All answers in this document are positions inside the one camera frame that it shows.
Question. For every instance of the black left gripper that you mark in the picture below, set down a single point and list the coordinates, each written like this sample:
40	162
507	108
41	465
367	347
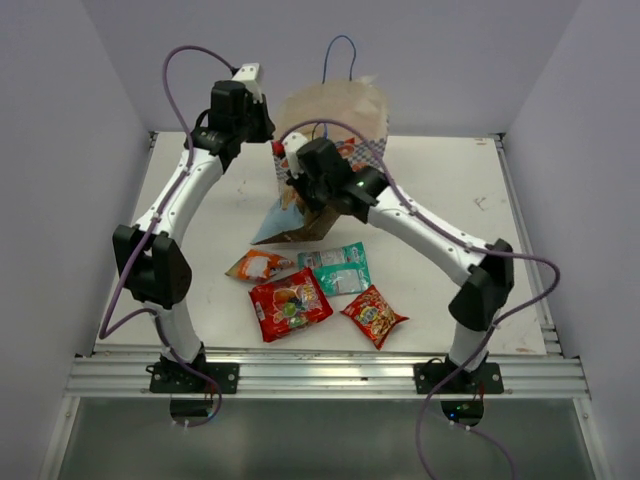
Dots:
267	126

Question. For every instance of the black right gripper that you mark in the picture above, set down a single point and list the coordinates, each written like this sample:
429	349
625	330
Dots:
298	184

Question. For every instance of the light blue cassava chips bag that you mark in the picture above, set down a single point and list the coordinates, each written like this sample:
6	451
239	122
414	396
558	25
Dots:
277	222

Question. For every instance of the teal white snack packet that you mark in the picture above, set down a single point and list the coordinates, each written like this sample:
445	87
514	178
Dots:
339	271

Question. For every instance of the orange white snack packet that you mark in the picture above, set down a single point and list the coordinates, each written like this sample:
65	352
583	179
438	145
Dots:
258	266

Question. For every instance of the large red fruit candy bag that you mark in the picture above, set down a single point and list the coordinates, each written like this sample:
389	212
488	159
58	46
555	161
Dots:
290	304

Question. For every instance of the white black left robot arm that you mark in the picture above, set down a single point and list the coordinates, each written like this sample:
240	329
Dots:
150	262

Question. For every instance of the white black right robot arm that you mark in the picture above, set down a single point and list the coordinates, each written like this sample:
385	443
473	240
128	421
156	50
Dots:
484	273

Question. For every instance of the blue checkered paper bag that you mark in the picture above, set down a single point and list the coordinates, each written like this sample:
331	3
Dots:
351	111

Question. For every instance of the small red snack packet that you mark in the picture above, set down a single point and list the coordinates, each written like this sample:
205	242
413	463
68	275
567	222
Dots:
373	315

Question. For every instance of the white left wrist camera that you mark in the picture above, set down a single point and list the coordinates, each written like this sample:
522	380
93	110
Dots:
250	75

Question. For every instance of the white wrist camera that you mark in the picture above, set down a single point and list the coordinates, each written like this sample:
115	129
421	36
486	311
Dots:
285	156
250	75

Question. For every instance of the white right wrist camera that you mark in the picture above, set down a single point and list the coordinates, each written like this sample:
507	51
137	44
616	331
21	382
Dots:
285	156

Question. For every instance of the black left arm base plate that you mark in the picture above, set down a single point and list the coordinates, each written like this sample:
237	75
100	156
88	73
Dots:
201	376

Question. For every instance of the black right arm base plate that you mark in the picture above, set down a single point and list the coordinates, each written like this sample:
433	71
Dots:
457	377

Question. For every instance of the aluminium frame rail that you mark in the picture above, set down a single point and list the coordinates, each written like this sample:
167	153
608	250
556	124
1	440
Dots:
123	372

